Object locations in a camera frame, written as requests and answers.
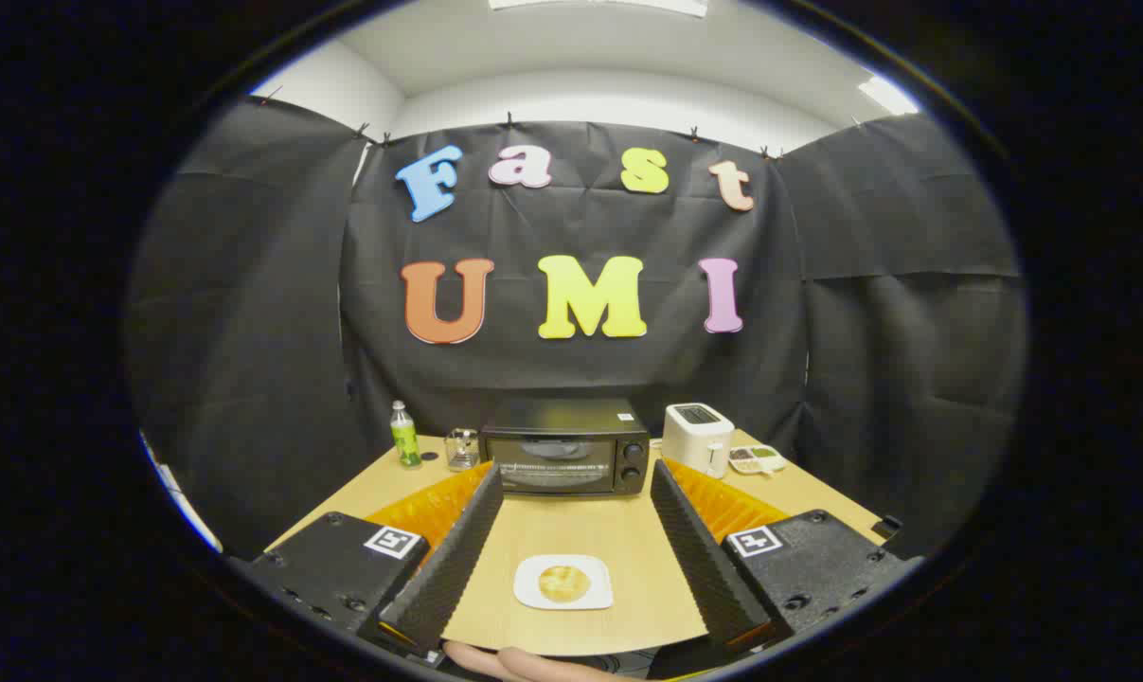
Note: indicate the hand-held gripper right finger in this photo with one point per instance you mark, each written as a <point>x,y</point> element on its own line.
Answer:
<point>699,554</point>

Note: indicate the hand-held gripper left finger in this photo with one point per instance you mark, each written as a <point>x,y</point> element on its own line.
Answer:
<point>457,554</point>

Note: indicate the round golden bread bun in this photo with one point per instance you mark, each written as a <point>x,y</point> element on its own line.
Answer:
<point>564,583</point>

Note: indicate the black toaster oven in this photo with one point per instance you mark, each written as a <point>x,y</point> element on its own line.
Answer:
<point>562,445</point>

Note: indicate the white pop-up toaster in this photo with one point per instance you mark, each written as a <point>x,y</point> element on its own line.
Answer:
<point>696,440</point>

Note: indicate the white square plate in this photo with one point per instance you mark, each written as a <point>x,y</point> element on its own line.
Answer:
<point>529,594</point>

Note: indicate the white divided snack tray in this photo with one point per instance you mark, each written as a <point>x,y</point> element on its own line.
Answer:
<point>756,459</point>

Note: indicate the green label plastic bottle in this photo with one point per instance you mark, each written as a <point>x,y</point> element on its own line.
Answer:
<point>405,440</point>

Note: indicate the black table edge clamp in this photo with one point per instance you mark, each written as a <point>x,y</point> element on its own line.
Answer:
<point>888,528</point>

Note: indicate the black backdrop cloth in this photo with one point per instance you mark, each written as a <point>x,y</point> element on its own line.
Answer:
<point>571,369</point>

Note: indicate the ceiling light panel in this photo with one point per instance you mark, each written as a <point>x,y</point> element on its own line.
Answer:
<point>599,5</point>
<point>888,95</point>

